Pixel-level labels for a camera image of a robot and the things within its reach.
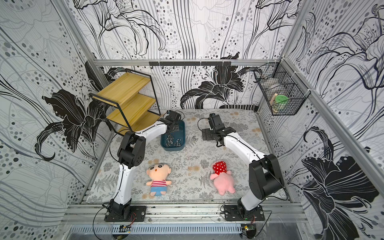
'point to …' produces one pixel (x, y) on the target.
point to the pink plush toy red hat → (223, 181)
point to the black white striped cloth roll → (254, 108)
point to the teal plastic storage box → (173, 141)
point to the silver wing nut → (193, 137)
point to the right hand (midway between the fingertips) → (212, 130)
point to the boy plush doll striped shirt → (158, 172)
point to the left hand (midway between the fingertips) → (173, 128)
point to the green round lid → (280, 98)
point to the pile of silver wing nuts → (169, 141)
